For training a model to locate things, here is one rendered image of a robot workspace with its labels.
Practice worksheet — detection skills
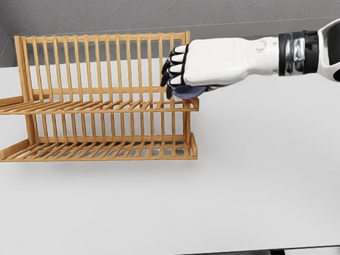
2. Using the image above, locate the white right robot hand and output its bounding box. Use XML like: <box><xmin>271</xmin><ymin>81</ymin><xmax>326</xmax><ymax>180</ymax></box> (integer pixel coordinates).
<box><xmin>157</xmin><ymin>36</ymin><xmax>247</xmax><ymax>100</ymax></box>

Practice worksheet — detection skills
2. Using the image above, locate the blue cup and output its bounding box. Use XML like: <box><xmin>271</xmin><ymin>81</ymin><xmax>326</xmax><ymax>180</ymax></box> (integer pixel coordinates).
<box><xmin>172</xmin><ymin>83</ymin><xmax>209</xmax><ymax>101</ymax></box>

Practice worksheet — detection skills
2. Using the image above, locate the wooden two-tier dish rack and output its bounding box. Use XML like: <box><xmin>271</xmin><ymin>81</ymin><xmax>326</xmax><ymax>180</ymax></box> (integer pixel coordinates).
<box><xmin>0</xmin><ymin>24</ymin><xmax>204</xmax><ymax>173</ymax></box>

